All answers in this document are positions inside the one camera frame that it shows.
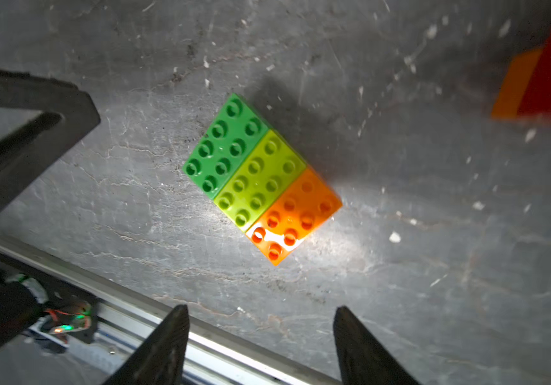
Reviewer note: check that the orange long lego brick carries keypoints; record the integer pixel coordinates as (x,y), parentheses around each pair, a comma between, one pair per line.
(300,210)

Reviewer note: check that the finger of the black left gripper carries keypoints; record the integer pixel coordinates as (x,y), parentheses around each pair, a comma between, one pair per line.
(66,115)

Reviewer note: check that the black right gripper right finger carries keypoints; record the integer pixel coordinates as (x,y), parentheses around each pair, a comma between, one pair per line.
(362,358)

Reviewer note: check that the orange small lego brick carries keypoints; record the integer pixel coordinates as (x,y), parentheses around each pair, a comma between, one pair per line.
(515,84)

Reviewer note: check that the green long lego brick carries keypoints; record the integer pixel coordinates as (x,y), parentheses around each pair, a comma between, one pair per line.
(229,140)

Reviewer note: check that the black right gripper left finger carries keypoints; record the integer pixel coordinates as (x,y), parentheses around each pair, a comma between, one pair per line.
(160,358)

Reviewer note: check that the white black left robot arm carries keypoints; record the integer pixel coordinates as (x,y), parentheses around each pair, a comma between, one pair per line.
(19,305)

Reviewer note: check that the lime green lego brick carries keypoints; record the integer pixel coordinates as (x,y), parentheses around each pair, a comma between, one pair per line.
(260,180)

